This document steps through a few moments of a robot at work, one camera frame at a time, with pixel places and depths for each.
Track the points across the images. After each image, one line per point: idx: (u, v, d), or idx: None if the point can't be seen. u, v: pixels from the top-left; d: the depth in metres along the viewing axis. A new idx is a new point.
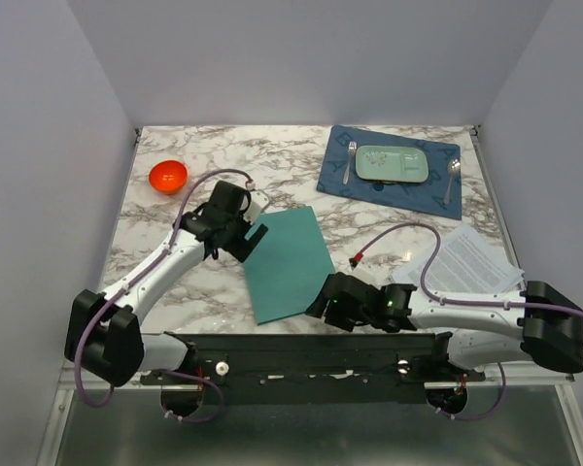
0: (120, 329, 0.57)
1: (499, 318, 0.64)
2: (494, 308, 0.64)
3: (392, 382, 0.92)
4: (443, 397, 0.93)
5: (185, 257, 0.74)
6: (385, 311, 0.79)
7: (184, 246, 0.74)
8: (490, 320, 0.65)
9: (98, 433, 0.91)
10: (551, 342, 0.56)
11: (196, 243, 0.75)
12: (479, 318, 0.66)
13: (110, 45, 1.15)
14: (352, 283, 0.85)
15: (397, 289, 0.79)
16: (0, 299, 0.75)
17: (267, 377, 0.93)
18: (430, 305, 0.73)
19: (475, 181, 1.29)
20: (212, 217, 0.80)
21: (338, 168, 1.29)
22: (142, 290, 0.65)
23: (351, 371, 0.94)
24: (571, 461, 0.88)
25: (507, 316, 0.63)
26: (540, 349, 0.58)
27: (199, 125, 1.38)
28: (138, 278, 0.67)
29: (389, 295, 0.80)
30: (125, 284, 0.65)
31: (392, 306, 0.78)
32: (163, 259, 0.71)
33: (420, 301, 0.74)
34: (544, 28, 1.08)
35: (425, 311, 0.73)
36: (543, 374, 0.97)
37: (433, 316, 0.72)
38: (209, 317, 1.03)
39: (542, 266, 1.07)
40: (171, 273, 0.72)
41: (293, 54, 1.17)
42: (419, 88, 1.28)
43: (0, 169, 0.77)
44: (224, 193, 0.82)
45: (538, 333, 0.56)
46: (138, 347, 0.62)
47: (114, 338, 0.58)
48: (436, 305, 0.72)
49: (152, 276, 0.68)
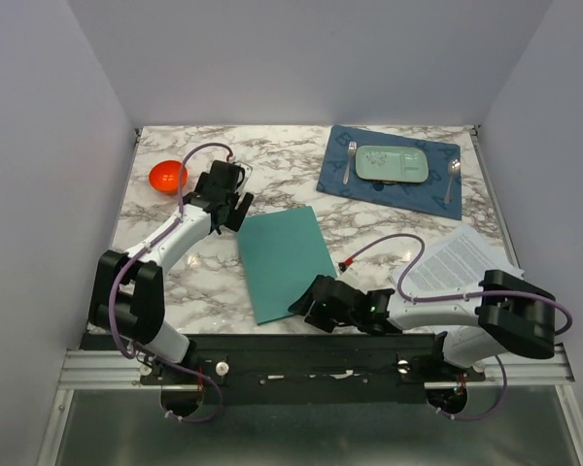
0: (148, 282, 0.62)
1: (462, 310, 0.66)
2: (457, 300, 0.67)
3: (392, 382, 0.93)
4: (443, 397, 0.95)
5: (195, 226, 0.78)
6: (369, 316, 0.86)
7: (193, 215, 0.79)
8: (454, 312, 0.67)
9: (99, 433, 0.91)
10: (508, 328, 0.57)
11: (205, 214, 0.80)
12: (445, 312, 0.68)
13: (109, 45, 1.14)
14: (342, 289, 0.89)
15: (380, 294, 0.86)
16: (0, 300, 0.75)
17: (267, 377, 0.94)
18: (404, 305, 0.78)
19: (475, 181, 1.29)
20: (212, 196, 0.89)
21: (338, 168, 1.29)
22: (162, 249, 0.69)
23: (351, 371, 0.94)
24: (571, 461, 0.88)
25: (466, 306, 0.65)
26: (500, 335, 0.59)
27: (199, 125, 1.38)
28: (156, 239, 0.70)
29: (373, 301, 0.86)
30: (147, 244, 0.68)
31: (374, 310, 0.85)
32: (177, 225, 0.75)
33: (396, 303, 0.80)
34: (544, 27, 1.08)
35: (400, 311, 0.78)
36: (543, 374, 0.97)
37: (408, 315, 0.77)
38: (209, 317, 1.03)
39: (542, 267, 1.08)
40: (186, 238, 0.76)
41: (293, 54, 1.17)
42: (420, 88, 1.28)
43: (0, 170, 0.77)
44: (221, 172, 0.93)
45: (494, 320, 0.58)
46: (160, 303, 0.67)
47: (141, 291, 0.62)
48: (409, 304, 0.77)
49: (169, 238, 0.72)
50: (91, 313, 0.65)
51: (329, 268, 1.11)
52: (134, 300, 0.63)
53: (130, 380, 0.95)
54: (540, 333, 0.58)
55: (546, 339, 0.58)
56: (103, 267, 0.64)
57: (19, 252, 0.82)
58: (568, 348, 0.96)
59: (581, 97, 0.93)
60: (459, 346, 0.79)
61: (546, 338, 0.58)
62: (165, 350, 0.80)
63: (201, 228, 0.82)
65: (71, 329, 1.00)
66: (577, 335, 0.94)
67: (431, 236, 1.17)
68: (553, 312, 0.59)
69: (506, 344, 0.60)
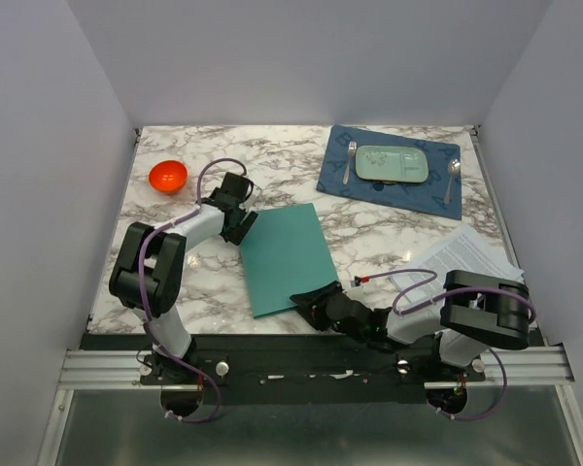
0: (174, 245, 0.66)
1: (432, 315, 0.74)
2: (428, 307, 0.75)
3: (392, 382, 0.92)
4: (443, 397, 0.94)
5: (212, 219, 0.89)
6: (378, 335, 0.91)
7: (208, 212, 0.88)
8: (428, 317, 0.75)
9: (99, 432, 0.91)
10: (473, 325, 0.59)
11: (220, 214, 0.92)
12: (420, 318, 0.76)
13: (109, 45, 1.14)
14: (359, 309, 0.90)
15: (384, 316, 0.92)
16: None
17: (267, 378, 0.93)
18: (397, 319, 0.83)
19: (475, 181, 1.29)
20: (224, 202, 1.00)
21: (338, 168, 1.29)
22: (183, 229, 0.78)
23: (351, 371, 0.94)
24: (571, 461, 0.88)
25: (433, 309, 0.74)
26: (469, 332, 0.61)
27: (198, 125, 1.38)
28: (180, 220, 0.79)
29: (379, 322, 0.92)
30: (172, 220, 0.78)
31: (381, 330, 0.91)
32: (195, 215, 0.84)
33: (392, 318, 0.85)
34: (544, 27, 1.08)
35: (394, 326, 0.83)
36: (543, 374, 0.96)
37: (400, 328, 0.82)
38: (209, 317, 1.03)
39: (541, 267, 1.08)
40: (200, 227, 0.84)
41: (293, 53, 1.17)
42: (420, 88, 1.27)
43: None
44: (233, 183, 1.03)
45: (457, 319, 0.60)
46: (179, 278, 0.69)
47: (166, 256, 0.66)
48: (400, 318, 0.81)
49: (189, 222, 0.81)
50: (113, 278, 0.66)
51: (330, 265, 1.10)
52: (158, 266, 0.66)
53: (130, 380, 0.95)
54: (510, 324, 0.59)
55: (518, 328, 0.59)
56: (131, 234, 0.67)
57: (19, 252, 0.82)
58: (568, 348, 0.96)
59: (581, 99, 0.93)
60: (453, 346, 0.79)
61: (518, 327, 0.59)
62: (170, 341, 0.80)
63: (215, 223, 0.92)
65: (71, 329, 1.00)
66: (576, 335, 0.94)
67: (431, 236, 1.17)
68: (522, 300, 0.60)
69: (482, 340, 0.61)
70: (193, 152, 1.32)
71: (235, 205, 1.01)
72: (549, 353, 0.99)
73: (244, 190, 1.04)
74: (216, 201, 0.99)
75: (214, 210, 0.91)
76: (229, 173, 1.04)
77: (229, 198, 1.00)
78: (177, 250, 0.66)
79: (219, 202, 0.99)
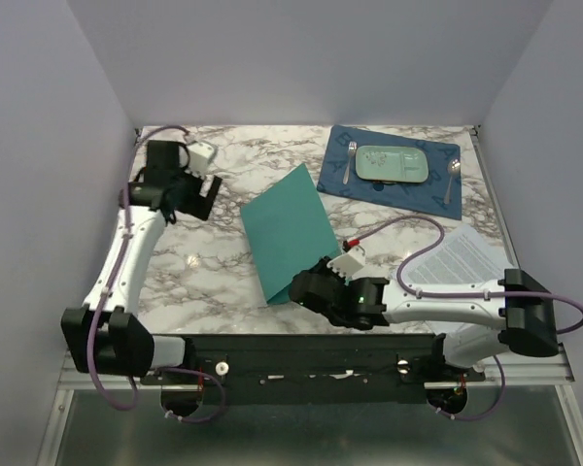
0: (121, 329, 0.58)
1: (480, 309, 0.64)
2: (474, 299, 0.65)
3: (393, 383, 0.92)
4: (443, 397, 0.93)
5: (148, 234, 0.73)
6: (355, 308, 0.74)
7: (141, 222, 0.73)
8: (470, 311, 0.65)
9: (98, 433, 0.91)
10: (531, 331, 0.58)
11: (152, 215, 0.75)
12: (461, 311, 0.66)
13: (109, 45, 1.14)
14: (318, 285, 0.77)
15: (366, 283, 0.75)
16: None
17: (267, 378, 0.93)
18: (405, 299, 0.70)
19: (475, 181, 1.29)
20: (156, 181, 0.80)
21: (338, 168, 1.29)
22: (123, 285, 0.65)
23: (351, 371, 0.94)
24: (571, 462, 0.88)
25: (488, 306, 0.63)
26: (521, 338, 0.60)
27: (198, 124, 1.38)
28: (112, 277, 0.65)
29: (358, 291, 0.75)
30: (104, 286, 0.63)
31: (363, 302, 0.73)
32: (128, 243, 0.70)
33: (394, 294, 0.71)
34: (544, 27, 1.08)
35: (400, 305, 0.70)
36: (543, 374, 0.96)
37: (411, 309, 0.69)
38: (209, 317, 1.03)
39: (541, 267, 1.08)
40: (142, 252, 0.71)
41: (293, 53, 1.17)
42: (419, 88, 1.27)
43: None
44: (159, 153, 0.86)
45: (521, 324, 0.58)
46: (142, 334, 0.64)
47: (118, 339, 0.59)
48: (413, 298, 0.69)
49: (127, 265, 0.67)
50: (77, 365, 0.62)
51: (325, 224, 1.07)
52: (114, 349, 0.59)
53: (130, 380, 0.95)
54: (549, 330, 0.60)
55: (553, 335, 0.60)
56: (68, 327, 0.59)
57: (20, 253, 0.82)
58: (568, 348, 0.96)
59: (580, 99, 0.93)
60: (462, 349, 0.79)
61: (554, 334, 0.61)
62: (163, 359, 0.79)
63: (155, 226, 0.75)
65: None
66: (576, 335, 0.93)
67: (431, 236, 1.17)
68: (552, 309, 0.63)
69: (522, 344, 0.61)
70: None
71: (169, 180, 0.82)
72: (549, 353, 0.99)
73: (177, 160, 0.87)
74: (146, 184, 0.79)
75: (148, 210, 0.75)
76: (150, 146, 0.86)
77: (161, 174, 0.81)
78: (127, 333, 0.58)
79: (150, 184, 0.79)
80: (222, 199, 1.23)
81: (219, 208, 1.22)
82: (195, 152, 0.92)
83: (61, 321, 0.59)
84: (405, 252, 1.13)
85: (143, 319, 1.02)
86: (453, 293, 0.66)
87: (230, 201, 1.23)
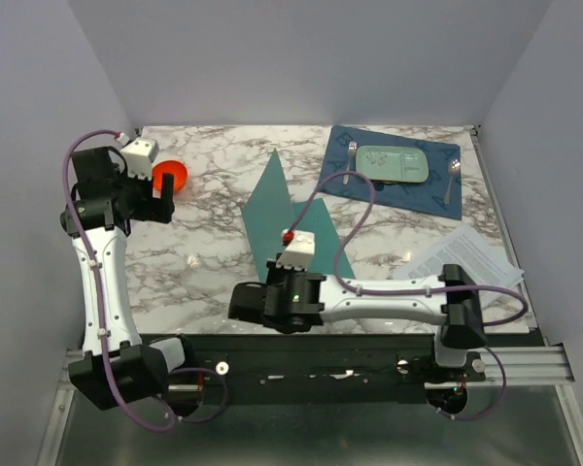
0: (134, 359, 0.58)
1: (423, 306, 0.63)
2: (417, 296, 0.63)
3: (393, 382, 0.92)
4: (443, 397, 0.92)
5: (115, 257, 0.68)
6: (289, 309, 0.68)
7: (104, 247, 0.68)
8: (412, 308, 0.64)
9: (98, 433, 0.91)
10: (467, 326, 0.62)
11: (110, 235, 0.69)
12: (402, 309, 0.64)
13: (109, 45, 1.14)
14: (245, 296, 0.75)
15: (300, 282, 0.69)
16: None
17: (267, 377, 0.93)
18: (344, 297, 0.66)
19: (475, 181, 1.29)
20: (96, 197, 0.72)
21: (338, 168, 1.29)
22: (117, 320, 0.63)
23: (351, 371, 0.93)
24: (571, 461, 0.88)
25: (429, 303, 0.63)
26: (458, 333, 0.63)
27: (198, 124, 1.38)
28: (101, 314, 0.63)
29: (291, 291, 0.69)
30: (99, 329, 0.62)
31: (297, 301, 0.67)
32: (100, 275, 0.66)
33: (332, 293, 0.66)
34: (544, 27, 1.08)
35: (340, 304, 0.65)
36: (543, 374, 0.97)
37: (350, 309, 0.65)
38: (209, 317, 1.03)
39: (541, 268, 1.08)
40: (119, 279, 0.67)
41: (292, 53, 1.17)
42: (419, 88, 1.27)
43: None
44: (89, 163, 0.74)
45: (460, 320, 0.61)
46: (157, 354, 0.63)
47: (136, 369, 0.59)
48: (352, 296, 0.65)
49: (109, 299, 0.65)
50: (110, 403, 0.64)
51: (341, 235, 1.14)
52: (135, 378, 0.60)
53: None
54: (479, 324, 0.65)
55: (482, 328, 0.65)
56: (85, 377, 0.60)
57: (20, 253, 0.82)
58: (567, 348, 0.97)
59: (580, 99, 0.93)
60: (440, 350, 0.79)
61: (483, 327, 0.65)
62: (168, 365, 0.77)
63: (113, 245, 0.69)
65: (72, 329, 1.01)
66: (576, 335, 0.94)
67: (431, 236, 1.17)
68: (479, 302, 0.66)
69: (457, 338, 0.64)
70: (193, 152, 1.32)
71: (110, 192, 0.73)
72: (549, 353, 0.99)
73: (108, 161, 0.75)
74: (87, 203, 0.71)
75: (105, 229, 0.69)
76: (72, 153, 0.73)
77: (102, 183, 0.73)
78: (141, 360, 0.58)
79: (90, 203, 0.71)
80: (222, 198, 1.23)
81: (219, 208, 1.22)
82: (132, 151, 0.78)
83: (71, 375, 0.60)
84: (405, 253, 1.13)
85: (143, 319, 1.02)
86: (394, 290, 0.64)
87: (230, 201, 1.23)
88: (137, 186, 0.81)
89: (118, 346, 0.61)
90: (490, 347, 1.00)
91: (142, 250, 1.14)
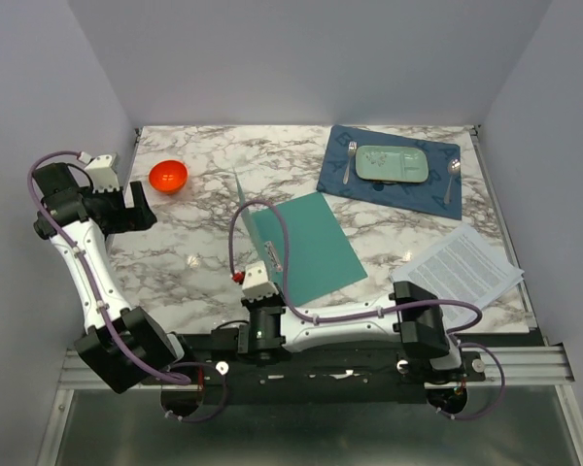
0: (139, 319, 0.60)
1: (376, 327, 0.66)
2: (370, 318, 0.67)
3: (393, 382, 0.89)
4: (443, 397, 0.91)
5: (96, 242, 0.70)
6: (255, 344, 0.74)
7: (84, 235, 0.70)
8: (367, 330, 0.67)
9: (98, 433, 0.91)
10: (424, 340, 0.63)
11: (85, 226, 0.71)
12: (358, 331, 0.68)
13: (109, 46, 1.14)
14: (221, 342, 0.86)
15: (264, 317, 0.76)
16: None
17: (266, 378, 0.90)
18: (302, 328, 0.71)
19: (475, 181, 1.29)
20: (63, 202, 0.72)
21: (338, 168, 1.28)
22: (112, 292, 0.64)
23: (351, 371, 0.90)
24: (571, 461, 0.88)
25: (383, 323, 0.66)
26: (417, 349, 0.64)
27: (198, 124, 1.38)
28: (95, 288, 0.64)
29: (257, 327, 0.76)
30: (95, 302, 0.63)
31: (262, 337, 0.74)
32: (85, 258, 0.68)
33: (291, 325, 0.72)
34: (544, 27, 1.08)
35: (300, 334, 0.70)
36: (544, 374, 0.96)
37: (310, 338, 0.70)
38: (209, 317, 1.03)
39: (541, 268, 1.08)
40: (104, 260, 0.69)
41: (292, 53, 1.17)
42: (419, 88, 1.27)
43: None
44: (51, 175, 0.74)
45: (415, 337, 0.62)
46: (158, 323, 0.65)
47: (144, 331, 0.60)
48: (311, 326, 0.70)
49: (99, 275, 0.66)
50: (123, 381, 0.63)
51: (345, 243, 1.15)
52: (144, 342, 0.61)
53: None
54: (439, 336, 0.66)
55: (443, 340, 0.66)
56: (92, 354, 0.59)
57: (20, 253, 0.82)
58: (567, 348, 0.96)
59: (580, 100, 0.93)
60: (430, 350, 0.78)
61: (443, 339, 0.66)
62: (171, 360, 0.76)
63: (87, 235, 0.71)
65: (72, 329, 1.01)
66: (576, 336, 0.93)
67: (431, 236, 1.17)
68: (439, 315, 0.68)
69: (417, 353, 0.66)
70: (193, 152, 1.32)
71: (76, 196, 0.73)
72: (549, 353, 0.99)
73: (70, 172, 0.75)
74: (56, 208, 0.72)
75: (81, 222, 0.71)
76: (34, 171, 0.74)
77: (67, 192, 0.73)
78: (147, 319, 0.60)
79: (59, 207, 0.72)
80: (222, 198, 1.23)
81: (219, 208, 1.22)
82: (94, 166, 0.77)
83: (80, 353, 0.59)
84: (405, 253, 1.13)
85: None
86: (349, 316, 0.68)
87: (230, 201, 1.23)
88: (108, 198, 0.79)
89: (119, 314, 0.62)
90: (490, 348, 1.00)
91: (142, 250, 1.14)
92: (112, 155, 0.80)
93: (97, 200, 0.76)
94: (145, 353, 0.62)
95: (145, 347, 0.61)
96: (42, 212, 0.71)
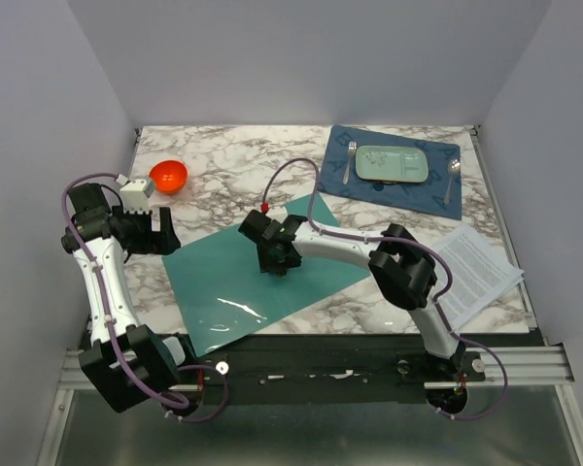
0: (146, 342, 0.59)
1: (359, 250, 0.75)
2: (357, 242, 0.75)
3: (392, 382, 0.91)
4: (443, 398, 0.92)
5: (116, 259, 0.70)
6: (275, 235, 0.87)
7: (104, 250, 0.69)
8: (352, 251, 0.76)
9: (97, 434, 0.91)
10: (387, 272, 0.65)
11: (108, 243, 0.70)
12: (344, 249, 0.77)
13: (108, 45, 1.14)
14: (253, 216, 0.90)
15: (292, 220, 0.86)
16: None
17: (267, 378, 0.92)
18: (311, 233, 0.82)
19: (475, 181, 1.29)
20: (90, 217, 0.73)
21: (338, 168, 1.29)
22: (120, 309, 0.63)
23: (351, 371, 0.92)
24: (571, 461, 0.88)
25: (364, 249, 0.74)
26: (382, 279, 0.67)
27: (198, 124, 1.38)
28: (106, 304, 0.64)
29: (285, 223, 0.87)
30: (105, 316, 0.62)
31: (283, 231, 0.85)
32: (102, 275, 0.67)
33: (305, 229, 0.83)
34: (545, 27, 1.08)
35: (306, 239, 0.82)
36: (544, 374, 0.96)
37: (312, 243, 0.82)
38: (210, 319, 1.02)
39: (540, 268, 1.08)
40: (120, 278, 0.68)
41: (292, 53, 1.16)
42: (419, 88, 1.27)
43: None
44: (85, 194, 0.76)
45: (380, 263, 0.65)
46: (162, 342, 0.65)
47: (148, 353, 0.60)
48: (316, 234, 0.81)
49: (114, 291, 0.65)
50: (125, 398, 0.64)
51: None
52: (147, 362, 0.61)
53: None
54: (410, 282, 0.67)
55: (414, 288, 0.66)
56: (95, 370, 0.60)
57: (20, 253, 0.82)
58: (567, 348, 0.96)
59: (580, 100, 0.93)
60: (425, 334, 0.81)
61: (415, 287, 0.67)
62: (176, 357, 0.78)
63: (112, 249, 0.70)
65: (71, 329, 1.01)
66: (576, 335, 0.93)
67: (431, 236, 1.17)
68: (427, 273, 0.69)
69: (384, 287, 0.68)
70: (193, 152, 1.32)
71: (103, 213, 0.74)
72: (549, 353, 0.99)
73: (102, 193, 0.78)
74: (82, 222, 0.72)
75: (102, 238, 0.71)
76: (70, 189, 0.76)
77: (96, 212, 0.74)
78: (152, 342, 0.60)
79: (85, 221, 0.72)
80: (222, 198, 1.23)
81: (219, 208, 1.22)
82: (129, 190, 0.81)
83: (83, 367, 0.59)
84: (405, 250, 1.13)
85: (144, 319, 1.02)
86: (342, 234, 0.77)
87: (230, 201, 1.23)
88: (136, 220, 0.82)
89: (124, 330, 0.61)
90: (489, 347, 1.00)
91: None
92: (147, 181, 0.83)
93: (127, 222, 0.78)
94: (148, 374, 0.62)
95: (149, 368, 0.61)
96: (69, 226, 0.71)
